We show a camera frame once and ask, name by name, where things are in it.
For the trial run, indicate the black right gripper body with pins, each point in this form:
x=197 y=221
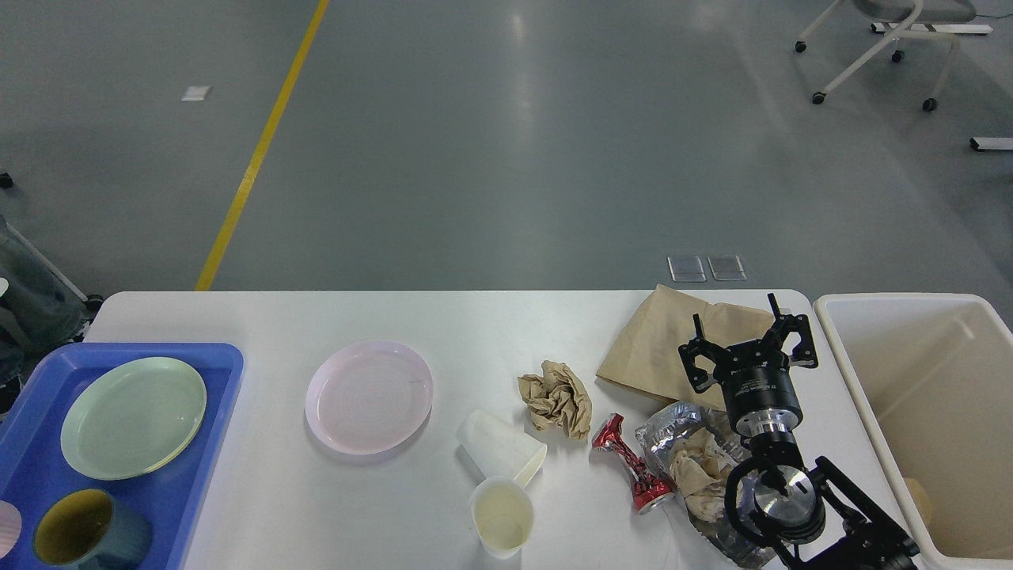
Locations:
x=760 y=399

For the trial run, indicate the pink plate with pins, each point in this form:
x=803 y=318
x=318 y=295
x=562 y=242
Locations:
x=369 y=397

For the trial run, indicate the pink mug dark inside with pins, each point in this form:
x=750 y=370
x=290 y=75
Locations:
x=11 y=524

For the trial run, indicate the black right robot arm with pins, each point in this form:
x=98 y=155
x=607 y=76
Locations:
x=813 y=518

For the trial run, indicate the flat brown paper bag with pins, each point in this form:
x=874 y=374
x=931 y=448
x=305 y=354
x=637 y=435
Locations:
x=645 y=356

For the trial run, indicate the silver foil bag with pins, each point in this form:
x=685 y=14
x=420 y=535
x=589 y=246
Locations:
x=657 y=436

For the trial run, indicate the crumpled tissue in bag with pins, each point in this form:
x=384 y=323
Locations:
x=700 y=466

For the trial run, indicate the clear floor plate left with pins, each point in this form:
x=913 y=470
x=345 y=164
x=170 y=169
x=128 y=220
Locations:
x=687 y=269

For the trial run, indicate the clear floor plate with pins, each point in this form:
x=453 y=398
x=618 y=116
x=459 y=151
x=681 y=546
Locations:
x=727 y=268
x=687 y=269

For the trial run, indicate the clear floor plate right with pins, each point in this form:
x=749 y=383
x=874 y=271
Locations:
x=727 y=268

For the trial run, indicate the crushed red can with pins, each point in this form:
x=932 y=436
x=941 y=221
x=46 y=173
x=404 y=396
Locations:
x=648 y=491

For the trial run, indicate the cream plastic bin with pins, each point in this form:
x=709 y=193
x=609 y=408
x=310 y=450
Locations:
x=931 y=377

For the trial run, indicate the crumpled brown paper ball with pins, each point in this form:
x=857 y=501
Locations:
x=556 y=397

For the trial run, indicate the white paper cup lying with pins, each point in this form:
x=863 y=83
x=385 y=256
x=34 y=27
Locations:
x=499 y=449

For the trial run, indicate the white paper cup upright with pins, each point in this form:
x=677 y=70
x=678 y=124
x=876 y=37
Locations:
x=503 y=516

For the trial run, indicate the white bar on floor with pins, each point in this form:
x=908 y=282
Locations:
x=991 y=144

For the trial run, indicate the white office chair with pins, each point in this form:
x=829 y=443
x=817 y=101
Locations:
x=915 y=20

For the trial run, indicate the blue plastic tray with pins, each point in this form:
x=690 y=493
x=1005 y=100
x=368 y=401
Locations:
x=34 y=474

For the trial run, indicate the light green plate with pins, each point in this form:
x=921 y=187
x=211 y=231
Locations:
x=134 y=419

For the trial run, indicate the teal mug yellow inside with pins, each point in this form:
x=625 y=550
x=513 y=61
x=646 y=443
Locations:
x=91 y=529

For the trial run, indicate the person in jeans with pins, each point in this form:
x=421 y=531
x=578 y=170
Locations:
x=48 y=312

